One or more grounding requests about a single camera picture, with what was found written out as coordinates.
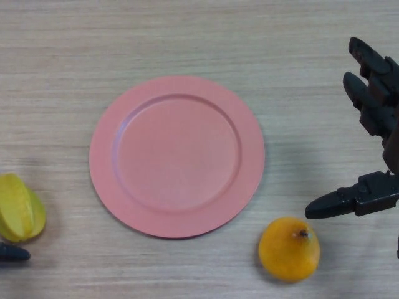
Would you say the pink round plate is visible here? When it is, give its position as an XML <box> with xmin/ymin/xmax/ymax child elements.
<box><xmin>88</xmin><ymin>74</ymin><xmax>266</xmax><ymax>240</ymax></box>

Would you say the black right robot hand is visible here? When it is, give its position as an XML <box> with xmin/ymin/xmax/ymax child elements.
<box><xmin>304</xmin><ymin>36</ymin><xmax>399</xmax><ymax>220</ymax></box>

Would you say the orange pear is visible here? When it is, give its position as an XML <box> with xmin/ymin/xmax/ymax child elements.
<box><xmin>258</xmin><ymin>216</ymin><xmax>321</xmax><ymax>283</ymax></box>

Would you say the yellow starfruit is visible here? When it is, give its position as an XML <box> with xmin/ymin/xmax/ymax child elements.
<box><xmin>0</xmin><ymin>173</ymin><xmax>47</xmax><ymax>243</ymax></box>

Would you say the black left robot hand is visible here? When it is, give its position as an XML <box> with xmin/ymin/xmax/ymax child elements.
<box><xmin>0</xmin><ymin>243</ymin><xmax>31</xmax><ymax>262</ymax></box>

